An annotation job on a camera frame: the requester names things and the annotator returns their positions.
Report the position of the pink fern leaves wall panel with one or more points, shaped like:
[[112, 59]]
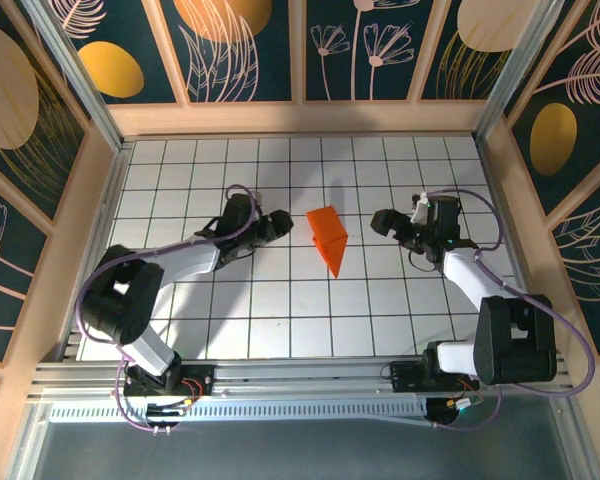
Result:
[[595, 260]]

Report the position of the orange oval leaf wall panel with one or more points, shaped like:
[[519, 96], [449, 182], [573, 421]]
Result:
[[110, 70]]

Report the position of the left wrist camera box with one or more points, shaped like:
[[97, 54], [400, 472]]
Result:
[[237, 215]]

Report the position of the black electronics module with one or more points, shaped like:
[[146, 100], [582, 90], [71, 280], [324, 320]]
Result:
[[162, 417]]

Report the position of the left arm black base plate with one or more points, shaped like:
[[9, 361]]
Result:
[[202, 375]]

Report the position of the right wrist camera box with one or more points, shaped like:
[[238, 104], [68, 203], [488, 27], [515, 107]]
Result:
[[445, 215]]

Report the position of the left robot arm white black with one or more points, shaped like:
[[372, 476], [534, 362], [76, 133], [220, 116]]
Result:
[[120, 295]]

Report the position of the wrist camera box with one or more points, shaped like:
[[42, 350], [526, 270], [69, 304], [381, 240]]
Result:
[[237, 215], [445, 215]]

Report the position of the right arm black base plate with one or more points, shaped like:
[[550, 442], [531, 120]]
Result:
[[400, 382]]

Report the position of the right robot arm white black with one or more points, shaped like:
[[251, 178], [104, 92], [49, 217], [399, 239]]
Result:
[[517, 340]]

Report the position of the gold oval fern wall panel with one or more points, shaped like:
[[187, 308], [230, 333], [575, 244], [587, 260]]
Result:
[[552, 140]]

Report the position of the aluminium rail beam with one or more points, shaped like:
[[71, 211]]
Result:
[[305, 380]]

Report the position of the orange sun leaf wall panel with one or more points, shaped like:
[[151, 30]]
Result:
[[220, 20]]

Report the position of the flower print wall panel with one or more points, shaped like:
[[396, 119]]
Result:
[[340, 75]]

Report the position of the orange paper sheet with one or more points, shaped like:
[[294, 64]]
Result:
[[330, 240]]

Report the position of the large beige disc wall panel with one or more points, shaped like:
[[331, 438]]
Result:
[[10, 90]]

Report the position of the electronics module with green light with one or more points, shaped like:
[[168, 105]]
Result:
[[442, 412]]

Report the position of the single pink flower wall panel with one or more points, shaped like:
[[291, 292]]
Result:
[[5, 280]]

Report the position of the aluminium corner post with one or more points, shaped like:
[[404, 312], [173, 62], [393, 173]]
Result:
[[512, 75], [77, 75]]

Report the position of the beige circle wall panel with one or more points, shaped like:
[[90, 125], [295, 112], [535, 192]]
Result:
[[480, 20]]

